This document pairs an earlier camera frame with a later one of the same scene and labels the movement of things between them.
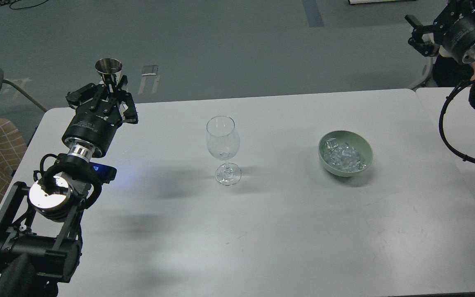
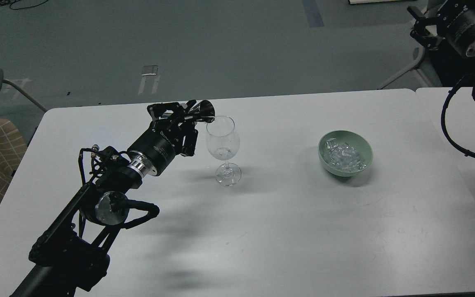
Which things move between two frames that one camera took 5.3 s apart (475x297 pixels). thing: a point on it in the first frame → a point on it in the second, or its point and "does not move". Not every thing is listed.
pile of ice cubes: [343, 156] does not move
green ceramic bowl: [344, 153] does not move
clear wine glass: [223, 138] does not move
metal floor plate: [149, 70] does not move
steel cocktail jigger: [109, 66] → [203, 111]
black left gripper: [97, 122] → [152, 153]
